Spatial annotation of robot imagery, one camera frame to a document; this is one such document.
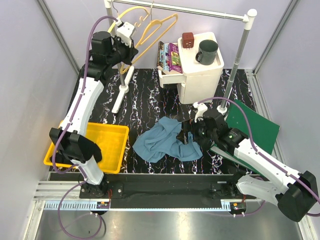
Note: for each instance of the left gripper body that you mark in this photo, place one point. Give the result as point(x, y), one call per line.
point(121, 52)

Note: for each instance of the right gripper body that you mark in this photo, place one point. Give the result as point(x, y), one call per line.
point(199, 131)

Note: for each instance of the orange-yellow plastic hanger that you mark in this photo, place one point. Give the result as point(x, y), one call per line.
point(152, 35)

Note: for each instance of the blue tank top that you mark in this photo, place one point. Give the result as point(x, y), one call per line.
point(162, 140)

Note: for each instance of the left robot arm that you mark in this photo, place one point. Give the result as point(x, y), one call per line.
point(103, 51)

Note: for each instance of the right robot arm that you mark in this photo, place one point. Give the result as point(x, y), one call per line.
point(293, 192)

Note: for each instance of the pale yellow wavy hanger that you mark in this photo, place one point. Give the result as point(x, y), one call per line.
point(136, 15)

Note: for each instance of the dark brown book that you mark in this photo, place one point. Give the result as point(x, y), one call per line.
point(159, 56)

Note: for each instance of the white side cabinet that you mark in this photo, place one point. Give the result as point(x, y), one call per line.
point(197, 81)

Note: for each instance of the blue book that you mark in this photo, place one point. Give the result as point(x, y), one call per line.
point(165, 58)

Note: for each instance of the purple book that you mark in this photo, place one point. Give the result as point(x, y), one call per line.
point(174, 59)

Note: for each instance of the green folder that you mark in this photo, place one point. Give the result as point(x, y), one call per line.
point(264, 134)

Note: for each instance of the brown cube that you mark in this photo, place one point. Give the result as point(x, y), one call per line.
point(188, 40)

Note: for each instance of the dark green mug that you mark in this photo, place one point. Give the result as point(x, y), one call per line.
point(207, 51)

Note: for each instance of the black cloth in bin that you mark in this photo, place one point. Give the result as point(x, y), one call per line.
point(81, 151)

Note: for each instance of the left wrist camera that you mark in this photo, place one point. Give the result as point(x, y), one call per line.
point(126, 31)

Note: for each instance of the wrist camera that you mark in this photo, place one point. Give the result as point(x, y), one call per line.
point(201, 108)
point(126, 31)

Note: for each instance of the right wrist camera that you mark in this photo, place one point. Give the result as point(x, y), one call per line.
point(201, 108)

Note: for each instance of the aluminium frame rail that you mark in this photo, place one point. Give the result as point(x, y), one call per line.
point(119, 200)

